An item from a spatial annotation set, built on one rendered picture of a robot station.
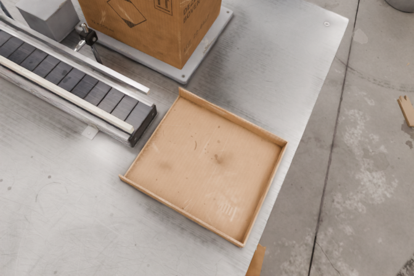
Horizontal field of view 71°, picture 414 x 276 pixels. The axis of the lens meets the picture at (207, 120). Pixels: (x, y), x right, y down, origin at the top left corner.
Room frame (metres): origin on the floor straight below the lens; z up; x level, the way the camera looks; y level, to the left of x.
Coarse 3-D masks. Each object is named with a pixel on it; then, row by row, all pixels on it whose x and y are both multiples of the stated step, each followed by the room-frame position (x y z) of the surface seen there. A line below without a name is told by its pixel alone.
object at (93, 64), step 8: (0, 16) 0.43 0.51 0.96; (8, 24) 0.42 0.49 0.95; (16, 24) 0.42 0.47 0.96; (24, 32) 0.41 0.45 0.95; (32, 32) 0.40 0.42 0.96; (40, 40) 0.39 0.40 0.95; (48, 40) 0.39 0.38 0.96; (56, 48) 0.38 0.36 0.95; (64, 48) 0.38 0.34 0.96; (72, 56) 0.36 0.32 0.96; (80, 56) 0.36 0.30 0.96; (88, 64) 0.35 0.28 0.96; (96, 64) 0.35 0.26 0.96; (104, 72) 0.33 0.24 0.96; (112, 72) 0.33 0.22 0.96; (120, 80) 0.32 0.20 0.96; (128, 80) 0.32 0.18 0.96; (136, 88) 0.31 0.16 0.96; (144, 88) 0.31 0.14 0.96
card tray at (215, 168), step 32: (192, 96) 0.37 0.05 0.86; (160, 128) 0.28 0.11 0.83; (192, 128) 0.29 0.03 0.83; (224, 128) 0.31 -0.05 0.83; (256, 128) 0.31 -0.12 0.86; (160, 160) 0.20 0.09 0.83; (192, 160) 0.21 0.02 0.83; (224, 160) 0.22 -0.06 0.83; (256, 160) 0.24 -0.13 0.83; (160, 192) 0.13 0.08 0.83; (192, 192) 0.14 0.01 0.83; (224, 192) 0.15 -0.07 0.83; (256, 192) 0.16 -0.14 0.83; (224, 224) 0.08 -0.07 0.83
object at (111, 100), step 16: (0, 32) 0.45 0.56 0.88; (0, 48) 0.40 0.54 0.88; (16, 48) 0.41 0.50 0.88; (32, 48) 0.42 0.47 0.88; (0, 64) 0.36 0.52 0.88; (32, 64) 0.37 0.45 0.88; (48, 64) 0.38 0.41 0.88; (64, 64) 0.39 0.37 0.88; (48, 80) 0.33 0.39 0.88; (64, 80) 0.34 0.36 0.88; (80, 80) 0.35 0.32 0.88; (96, 80) 0.36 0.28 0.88; (80, 96) 0.31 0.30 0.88; (96, 96) 0.31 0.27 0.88; (112, 96) 0.32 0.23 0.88; (128, 96) 0.33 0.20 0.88; (112, 112) 0.28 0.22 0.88; (128, 112) 0.29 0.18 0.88; (144, 112) 0.29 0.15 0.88
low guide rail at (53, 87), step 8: (0, 56) 0.36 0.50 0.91; (8, 64) 0.34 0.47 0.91; (16, 64) 0.34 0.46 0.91; (24, 72) 0.32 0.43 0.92; (32, 80) 0.32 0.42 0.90; (40, 80) 0.31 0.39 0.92; (48, 88) 0.30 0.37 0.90; (56, 88) 0.30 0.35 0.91; (64, 96) 0.29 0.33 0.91; (72, 96) 0.28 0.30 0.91; (80, 104) 0.27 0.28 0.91; (88, 104) 0.27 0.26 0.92; (96, 112) 0.26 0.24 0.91; (104, 112) 0.26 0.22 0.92; (112, 120) 0.24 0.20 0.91; (120, 120) 0.25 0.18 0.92; (128, 128) 0.23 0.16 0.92
